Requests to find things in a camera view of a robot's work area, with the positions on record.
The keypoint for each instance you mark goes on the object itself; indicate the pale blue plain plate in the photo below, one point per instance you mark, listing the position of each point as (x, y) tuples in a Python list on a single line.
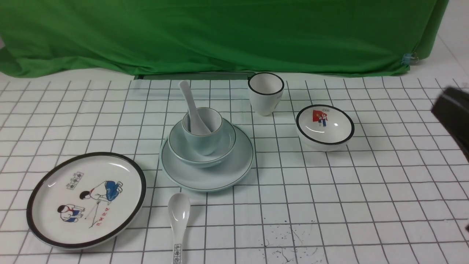
[(237, 165)]

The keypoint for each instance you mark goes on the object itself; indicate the blue binder clip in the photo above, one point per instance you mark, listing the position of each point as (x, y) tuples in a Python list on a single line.
[(410, 59)]

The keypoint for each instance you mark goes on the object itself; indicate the plain white spoon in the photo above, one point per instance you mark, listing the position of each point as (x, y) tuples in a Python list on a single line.
[(196, 125)]

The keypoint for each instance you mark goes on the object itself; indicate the green backdrop cloth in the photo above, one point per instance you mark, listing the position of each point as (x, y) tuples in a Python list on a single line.
[(352, 38)]

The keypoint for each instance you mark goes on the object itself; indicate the white grid tablecloth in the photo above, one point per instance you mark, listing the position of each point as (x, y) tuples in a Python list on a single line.
[(396, 193)]

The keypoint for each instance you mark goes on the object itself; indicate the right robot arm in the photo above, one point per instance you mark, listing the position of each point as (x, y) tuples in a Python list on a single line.
[(451, 109)]

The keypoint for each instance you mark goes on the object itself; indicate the white black-rimmed cup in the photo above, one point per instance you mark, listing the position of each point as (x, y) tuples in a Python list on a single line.
[(265, 91)]

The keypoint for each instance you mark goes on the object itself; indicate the black-rimmed plate with cartoon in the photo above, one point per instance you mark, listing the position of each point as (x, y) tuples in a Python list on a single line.
[(86, 200)]

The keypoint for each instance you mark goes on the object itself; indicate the pale blue cup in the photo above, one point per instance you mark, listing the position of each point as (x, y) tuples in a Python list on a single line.
[(204, 144)]

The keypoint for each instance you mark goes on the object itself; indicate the pale blue plain bowl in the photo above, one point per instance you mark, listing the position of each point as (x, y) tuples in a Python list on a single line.
[(185, 153)]

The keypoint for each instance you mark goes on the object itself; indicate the black-rimmed bowl with cartoon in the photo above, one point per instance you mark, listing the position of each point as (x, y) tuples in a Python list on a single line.
[(324, 128)]

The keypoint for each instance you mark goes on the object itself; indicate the white spoon with characters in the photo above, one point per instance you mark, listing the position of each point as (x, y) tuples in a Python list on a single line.
[(179, 208)]

